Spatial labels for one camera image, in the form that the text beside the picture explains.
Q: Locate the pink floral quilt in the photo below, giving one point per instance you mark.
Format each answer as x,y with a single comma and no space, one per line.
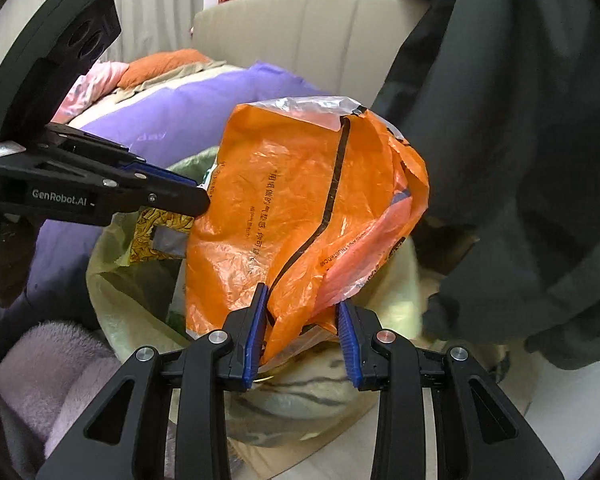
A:
105,75

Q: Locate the orange pillow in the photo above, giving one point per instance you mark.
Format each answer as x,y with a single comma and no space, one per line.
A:
165,67

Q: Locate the beige padded headboard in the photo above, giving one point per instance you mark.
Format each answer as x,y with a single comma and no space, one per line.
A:
305,35

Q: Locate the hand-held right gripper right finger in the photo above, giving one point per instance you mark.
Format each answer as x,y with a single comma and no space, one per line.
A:
347,345

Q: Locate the purple blanket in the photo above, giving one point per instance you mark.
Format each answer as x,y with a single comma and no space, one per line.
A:
180,115

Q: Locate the beige cloth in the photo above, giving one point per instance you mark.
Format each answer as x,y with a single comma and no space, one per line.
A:
130,92

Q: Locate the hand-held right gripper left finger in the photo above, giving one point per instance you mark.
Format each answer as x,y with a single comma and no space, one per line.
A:
255,340

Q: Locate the yellow patterned packet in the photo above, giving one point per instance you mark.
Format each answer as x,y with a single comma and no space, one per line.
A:
160,235

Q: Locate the lilac fleece cloth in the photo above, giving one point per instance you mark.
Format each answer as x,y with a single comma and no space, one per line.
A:
55,370

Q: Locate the yellow-green plastic bag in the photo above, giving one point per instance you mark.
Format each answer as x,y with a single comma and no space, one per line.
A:
130,300

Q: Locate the dark grey jacket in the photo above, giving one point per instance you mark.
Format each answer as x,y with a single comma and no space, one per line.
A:
505,135

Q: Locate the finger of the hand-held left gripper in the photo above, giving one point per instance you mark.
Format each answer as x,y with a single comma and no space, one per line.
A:
160,174
175,200

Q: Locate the beige curtain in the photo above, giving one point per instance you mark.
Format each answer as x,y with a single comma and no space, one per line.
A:
155,10

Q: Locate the orange plastic bag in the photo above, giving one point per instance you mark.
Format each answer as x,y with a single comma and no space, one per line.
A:
280,185

